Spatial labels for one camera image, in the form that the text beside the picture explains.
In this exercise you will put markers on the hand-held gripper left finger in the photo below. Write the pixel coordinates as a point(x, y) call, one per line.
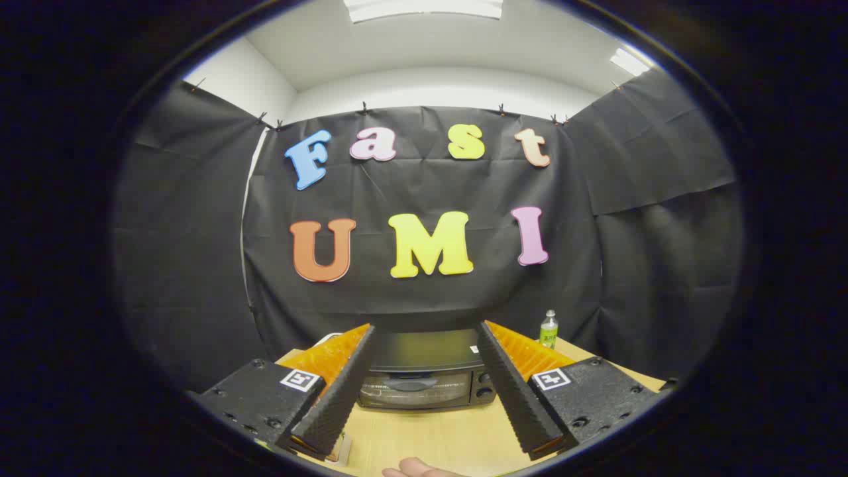
point(338, 397)

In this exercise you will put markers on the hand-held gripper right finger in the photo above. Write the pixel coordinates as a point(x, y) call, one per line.
point(513, 391)

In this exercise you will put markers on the black toaster oven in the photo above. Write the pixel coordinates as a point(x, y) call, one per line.
point(424, 381)

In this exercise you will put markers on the white rectangular plate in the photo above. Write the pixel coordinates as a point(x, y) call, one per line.
point(342, 447)

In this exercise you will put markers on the green label drink bottle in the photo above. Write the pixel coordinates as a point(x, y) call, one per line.
point(548, 331)

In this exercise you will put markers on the black backdrop cloth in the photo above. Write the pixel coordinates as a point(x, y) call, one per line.
point(424, 192)

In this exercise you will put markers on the small ceiling light panel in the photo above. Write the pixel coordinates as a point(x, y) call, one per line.
point(629, 61)

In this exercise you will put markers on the large ceiling light panel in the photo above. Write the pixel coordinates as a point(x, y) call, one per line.
point(424, 8)

